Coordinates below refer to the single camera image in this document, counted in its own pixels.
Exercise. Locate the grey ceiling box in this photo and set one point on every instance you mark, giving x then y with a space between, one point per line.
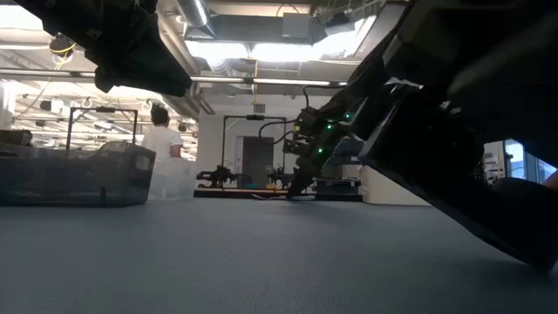
296 26

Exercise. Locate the black metal rig frame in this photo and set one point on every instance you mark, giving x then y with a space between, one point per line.
255 117
102 110

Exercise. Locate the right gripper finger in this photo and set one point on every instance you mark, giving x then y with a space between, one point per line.
310 174
297 179

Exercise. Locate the person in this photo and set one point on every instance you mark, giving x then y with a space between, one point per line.
161 139

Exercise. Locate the clear plastic bin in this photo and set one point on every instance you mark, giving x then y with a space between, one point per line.
172 183

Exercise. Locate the white plastic bin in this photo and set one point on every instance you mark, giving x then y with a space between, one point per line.
383 192

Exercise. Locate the silver round air duct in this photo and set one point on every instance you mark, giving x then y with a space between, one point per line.
194 13

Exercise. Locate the black metal table frame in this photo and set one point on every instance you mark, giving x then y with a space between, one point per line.
340 197

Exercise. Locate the smoky grey plastic bin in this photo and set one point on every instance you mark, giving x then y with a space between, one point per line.
65 183

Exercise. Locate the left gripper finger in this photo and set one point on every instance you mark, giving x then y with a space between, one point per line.
165 65
131 76

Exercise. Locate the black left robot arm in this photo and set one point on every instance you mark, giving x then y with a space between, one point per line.
52 13

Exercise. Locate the grey-blue table mat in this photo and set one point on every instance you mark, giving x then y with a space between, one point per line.
218 261

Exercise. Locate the black background robot arm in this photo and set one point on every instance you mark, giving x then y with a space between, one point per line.
218 176
278 178

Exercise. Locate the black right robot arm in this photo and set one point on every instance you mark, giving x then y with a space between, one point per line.
436 131

